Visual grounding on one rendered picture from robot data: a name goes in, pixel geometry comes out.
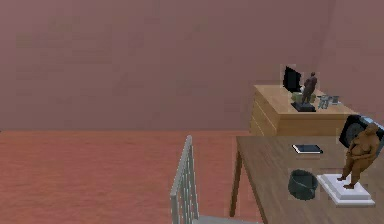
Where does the brown figure statue white base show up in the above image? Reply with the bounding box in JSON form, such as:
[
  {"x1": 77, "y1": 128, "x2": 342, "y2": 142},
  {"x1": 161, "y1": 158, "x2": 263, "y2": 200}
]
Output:
[{"x1": 316, "y1": 122, "x2": 381, "y2": 206}]

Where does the black flat tablet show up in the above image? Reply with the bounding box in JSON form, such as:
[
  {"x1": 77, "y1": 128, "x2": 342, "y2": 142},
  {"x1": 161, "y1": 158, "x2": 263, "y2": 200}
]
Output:
[{"x1": 291, "y1": 143, "x2": 324, "y2": 155}]

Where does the brown wooden table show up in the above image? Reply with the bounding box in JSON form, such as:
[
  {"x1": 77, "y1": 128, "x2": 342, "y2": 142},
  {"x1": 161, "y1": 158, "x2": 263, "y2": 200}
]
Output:
[{"x1": 229, "y1": 134, "x2": 384, "y2": 224}]

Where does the grey slatted chair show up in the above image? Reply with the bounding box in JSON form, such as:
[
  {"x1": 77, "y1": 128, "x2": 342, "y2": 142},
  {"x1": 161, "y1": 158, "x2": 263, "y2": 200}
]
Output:
[{"x1": 169, "y1": 134, "x2": 264, "y2": 224}]

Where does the light wooden chest of drawers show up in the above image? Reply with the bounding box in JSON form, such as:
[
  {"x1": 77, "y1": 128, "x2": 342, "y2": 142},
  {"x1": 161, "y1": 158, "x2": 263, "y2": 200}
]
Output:
[{"x1": 249, "y1": 84, "x2": 358, "y2": 137}]

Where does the black laptop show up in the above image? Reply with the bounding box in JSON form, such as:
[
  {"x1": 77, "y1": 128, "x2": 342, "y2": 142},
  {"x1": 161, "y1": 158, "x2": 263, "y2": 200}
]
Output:
[{"x1": 282, "y1": 65, "x2": 305, "y2": 94}]

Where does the grey metal small object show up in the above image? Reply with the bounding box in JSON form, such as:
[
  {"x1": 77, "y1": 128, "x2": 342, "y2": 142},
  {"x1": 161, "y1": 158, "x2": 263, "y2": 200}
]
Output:
[{"x1": 316, "y1": 94, "x2": 341, "y2": 110}]

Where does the dark figure statue black base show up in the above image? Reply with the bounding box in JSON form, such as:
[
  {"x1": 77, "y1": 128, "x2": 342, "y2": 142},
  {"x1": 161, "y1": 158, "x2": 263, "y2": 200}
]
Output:
[{"x1": 290, "y1": 71, "x2": 319, "y2": 113}]

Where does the dark green round vase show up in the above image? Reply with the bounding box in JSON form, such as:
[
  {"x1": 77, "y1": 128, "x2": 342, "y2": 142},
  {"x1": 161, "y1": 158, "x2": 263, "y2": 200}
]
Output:
[{"x1": 287, "y1": 168, "x2": 319, "y2": 201}]

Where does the green small box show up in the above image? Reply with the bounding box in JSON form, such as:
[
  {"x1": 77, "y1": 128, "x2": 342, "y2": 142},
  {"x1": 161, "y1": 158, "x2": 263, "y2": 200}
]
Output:
[{"x1": 291, "y1": 92, "x2": 317, "y2": 104}]

